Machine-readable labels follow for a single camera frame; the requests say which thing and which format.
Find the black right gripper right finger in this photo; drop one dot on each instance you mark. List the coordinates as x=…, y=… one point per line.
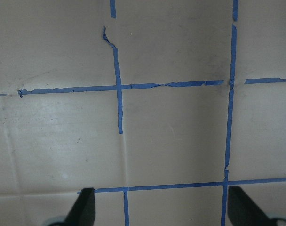
x=243, y=211

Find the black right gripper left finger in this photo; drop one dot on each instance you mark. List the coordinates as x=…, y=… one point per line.
x=82, y=212

